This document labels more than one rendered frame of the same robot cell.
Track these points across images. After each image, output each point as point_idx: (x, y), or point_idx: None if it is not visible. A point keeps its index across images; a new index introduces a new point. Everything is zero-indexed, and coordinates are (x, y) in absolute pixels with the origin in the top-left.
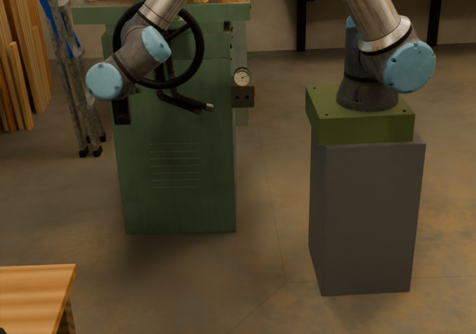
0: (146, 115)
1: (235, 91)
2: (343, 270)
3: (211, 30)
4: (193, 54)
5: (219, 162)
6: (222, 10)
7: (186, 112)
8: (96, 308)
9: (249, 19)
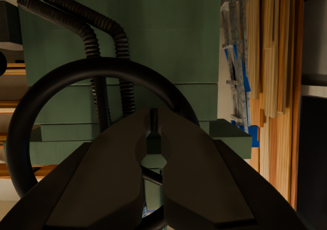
0: None
1: (0, 32)
2: None
3: (58, 128)
4: (84, 92)
5: None
6: (43, 156)
7: None
8: None
9: (3, 143)
